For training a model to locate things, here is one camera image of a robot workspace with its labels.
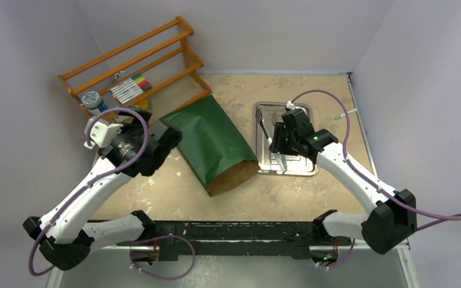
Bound silver metal tongs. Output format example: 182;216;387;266
255;109;288;175

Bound green brown paper bag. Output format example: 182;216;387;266
161;95;259;197

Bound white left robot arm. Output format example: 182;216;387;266
23;121;182;271

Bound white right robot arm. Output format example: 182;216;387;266
270;108;417;254

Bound silver metal tray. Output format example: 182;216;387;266
252;101;318;176

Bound yellow small bottle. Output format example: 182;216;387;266
137;99;150;110

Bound green white marker pen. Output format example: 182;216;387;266
334;108;358;120

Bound pack of coloured markers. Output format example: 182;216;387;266
109;73;152;104

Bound orange wooden shelf rack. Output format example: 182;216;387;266
58;16;212;128

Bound blue white jar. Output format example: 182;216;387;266
81;91;107;116

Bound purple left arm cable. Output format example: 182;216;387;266
28;107;150;277

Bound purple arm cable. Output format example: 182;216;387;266
28;107;150;277
290;89;461;232

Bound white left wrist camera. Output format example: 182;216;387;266
83;118;124;149

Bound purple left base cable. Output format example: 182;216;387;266
128;236;196;281

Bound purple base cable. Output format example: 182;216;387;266
315;236;355;272
128;236;196;281

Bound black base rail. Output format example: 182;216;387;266
122;220;351;262

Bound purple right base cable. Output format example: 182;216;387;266
315;236;355;272

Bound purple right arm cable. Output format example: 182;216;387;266
290;89;461;232

